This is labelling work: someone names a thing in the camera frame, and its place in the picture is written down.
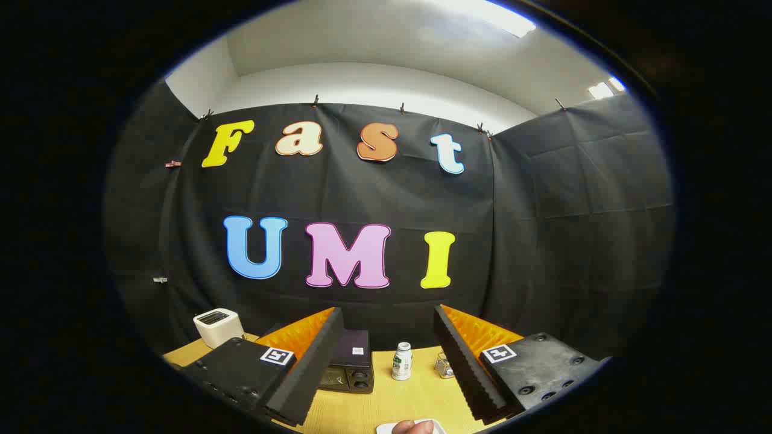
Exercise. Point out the white bread toaster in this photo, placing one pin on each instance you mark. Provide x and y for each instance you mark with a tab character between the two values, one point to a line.
217	328

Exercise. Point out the white square plate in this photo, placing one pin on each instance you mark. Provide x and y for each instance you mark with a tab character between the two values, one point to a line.
383	429

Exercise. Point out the black toaster oven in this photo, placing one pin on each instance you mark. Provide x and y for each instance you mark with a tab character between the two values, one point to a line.
356	367

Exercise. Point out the ceiling light panel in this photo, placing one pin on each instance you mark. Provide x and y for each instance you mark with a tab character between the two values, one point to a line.
494	15
603	89

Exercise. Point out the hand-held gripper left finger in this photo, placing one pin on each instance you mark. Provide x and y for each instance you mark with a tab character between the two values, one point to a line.
313	367

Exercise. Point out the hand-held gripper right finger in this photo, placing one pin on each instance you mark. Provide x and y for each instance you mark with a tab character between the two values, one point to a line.
464	367

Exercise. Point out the black backdrop cloth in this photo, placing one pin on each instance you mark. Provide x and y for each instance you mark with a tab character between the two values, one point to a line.
543	241

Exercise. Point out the white bottle with green label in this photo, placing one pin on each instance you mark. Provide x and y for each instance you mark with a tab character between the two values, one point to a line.
402	364

